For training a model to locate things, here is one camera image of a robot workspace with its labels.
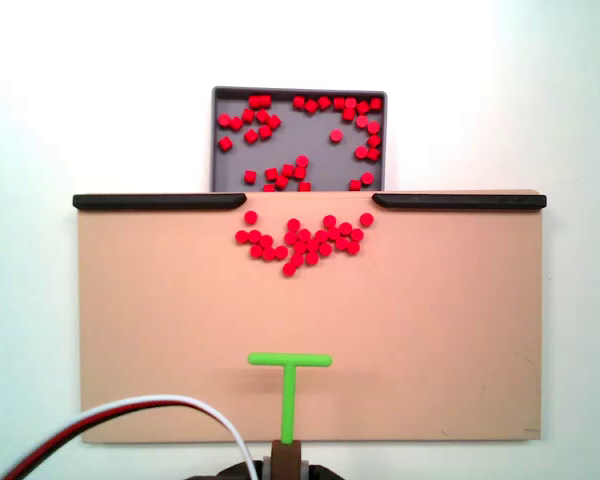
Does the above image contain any green T-shaped pusher tool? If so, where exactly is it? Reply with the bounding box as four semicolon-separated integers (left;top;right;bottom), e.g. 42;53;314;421
247;352;334;480

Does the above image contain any grey rectangular container tray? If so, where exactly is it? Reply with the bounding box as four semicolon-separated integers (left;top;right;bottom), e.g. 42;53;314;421
210;85;388;193

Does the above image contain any beige flat board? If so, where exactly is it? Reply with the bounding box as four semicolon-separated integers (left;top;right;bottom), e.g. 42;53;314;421
74;188;549;445

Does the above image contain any red white black servo cable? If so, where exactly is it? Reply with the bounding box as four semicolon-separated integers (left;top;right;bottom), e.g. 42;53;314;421
0;393;261;480

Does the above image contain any black board edge rail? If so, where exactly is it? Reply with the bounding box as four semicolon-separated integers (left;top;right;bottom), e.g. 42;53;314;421
371;192;548;212
72;193;248;212

